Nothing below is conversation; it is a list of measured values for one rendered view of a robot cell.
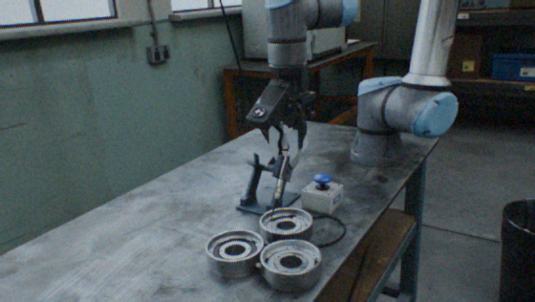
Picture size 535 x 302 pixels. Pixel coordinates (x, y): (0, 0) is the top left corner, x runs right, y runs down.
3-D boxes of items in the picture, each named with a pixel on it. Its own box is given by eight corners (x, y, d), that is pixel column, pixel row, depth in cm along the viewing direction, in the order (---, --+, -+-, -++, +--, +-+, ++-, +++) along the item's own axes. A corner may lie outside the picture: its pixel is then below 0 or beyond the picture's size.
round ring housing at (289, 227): (304, 256, 83) (304, 237, 81) (252, 248, 86) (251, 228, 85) (318, 228, 92) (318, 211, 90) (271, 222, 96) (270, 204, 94)
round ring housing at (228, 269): (225, 289, 75) (224, 269, 73) (197, 261, 83) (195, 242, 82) (275, 266, 80) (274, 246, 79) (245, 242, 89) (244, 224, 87)
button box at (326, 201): (331, 215, 97) (331, 195, 95) (302, 208, 101) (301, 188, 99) (345, 200, 103) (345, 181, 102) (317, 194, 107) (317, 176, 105)
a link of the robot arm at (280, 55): (294, 45, 80) (257, 43, 84) (294, 70, 82) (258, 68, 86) (313, 39, 86) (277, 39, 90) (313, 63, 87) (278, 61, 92)
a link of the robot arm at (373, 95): (377, 116, 132) (380, 71, 128) (415, 126, 122) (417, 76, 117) (348, 124, 127) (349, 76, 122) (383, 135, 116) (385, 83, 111)
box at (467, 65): (487, 80, 373) (493, 34, 360) (424, 78, 394) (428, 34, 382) (489, 72, 406) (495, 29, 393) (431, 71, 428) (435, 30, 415)
